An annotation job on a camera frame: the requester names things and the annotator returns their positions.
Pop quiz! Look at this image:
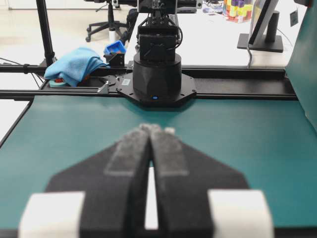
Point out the blue plastic bin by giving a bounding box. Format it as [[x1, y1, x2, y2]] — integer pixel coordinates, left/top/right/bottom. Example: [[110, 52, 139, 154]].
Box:
[[104, 40, 126, 55]]

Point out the black monitor on stand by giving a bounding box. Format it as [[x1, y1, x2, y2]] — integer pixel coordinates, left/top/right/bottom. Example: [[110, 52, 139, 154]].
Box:
[[237, 0, 283, 53]]

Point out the black office chair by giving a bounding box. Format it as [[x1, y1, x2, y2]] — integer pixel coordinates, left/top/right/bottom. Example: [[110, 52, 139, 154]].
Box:
[[85, 0, 127, 42]]

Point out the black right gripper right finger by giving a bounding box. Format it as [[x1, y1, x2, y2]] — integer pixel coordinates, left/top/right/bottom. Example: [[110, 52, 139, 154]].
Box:
[[147, 124, 274, 238]]

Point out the colourful block box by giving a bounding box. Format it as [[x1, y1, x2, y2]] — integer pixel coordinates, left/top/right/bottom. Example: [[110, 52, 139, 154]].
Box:
[[222, 0, 253, 23]]

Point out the black aluminium rail frame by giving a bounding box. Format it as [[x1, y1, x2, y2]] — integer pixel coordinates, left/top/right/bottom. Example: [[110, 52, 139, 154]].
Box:
[[0, 65, 297, 101]]

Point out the black tripod pole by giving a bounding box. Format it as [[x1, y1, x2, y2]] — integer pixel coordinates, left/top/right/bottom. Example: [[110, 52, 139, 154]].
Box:
[[36, 0, 55, 66]]

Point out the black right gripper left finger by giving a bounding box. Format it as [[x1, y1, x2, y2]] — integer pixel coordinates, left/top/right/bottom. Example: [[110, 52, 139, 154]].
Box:
[[19, 127, 150, 238]]

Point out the blue cloth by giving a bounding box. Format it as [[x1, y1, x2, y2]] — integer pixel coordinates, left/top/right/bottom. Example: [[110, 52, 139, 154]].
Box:
[[44, 47, 106, 87]]

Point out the teal tape roll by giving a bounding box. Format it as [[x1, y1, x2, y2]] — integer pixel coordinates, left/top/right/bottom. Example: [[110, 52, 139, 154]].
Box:
[[49, 78, 67, 88]]

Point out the green side panel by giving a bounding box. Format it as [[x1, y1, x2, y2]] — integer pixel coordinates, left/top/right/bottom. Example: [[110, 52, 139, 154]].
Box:
[[286, 0, 317, 129]]

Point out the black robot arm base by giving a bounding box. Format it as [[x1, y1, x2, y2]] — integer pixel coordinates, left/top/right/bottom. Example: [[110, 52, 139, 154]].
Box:
[[117, 0, 197, 107]]

